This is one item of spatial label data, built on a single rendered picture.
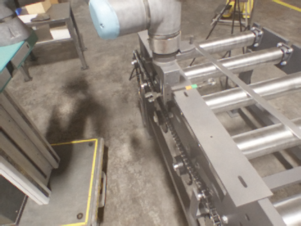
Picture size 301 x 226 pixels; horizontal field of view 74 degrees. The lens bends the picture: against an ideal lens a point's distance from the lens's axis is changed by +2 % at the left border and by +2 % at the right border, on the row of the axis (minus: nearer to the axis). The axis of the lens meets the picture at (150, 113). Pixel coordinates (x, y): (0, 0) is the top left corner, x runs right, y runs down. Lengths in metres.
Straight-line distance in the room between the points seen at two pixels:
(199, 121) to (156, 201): 1.20
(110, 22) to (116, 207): 1.50
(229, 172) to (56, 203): 1.25
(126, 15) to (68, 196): 1.29
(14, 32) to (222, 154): 0.99
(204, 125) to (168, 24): 0.30
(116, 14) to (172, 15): 0.14
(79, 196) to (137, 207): 0.47
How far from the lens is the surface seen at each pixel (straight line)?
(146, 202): 1.74
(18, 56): 1.06
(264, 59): 1.55
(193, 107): 0.66
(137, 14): 0.50
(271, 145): 1.00
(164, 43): 0.56
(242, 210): 0.62
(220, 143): 0.58
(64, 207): 1.54
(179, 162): 0.85
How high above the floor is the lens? 1.62
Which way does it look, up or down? 45 degrees down
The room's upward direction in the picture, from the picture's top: 6 degrees counter-clockwise
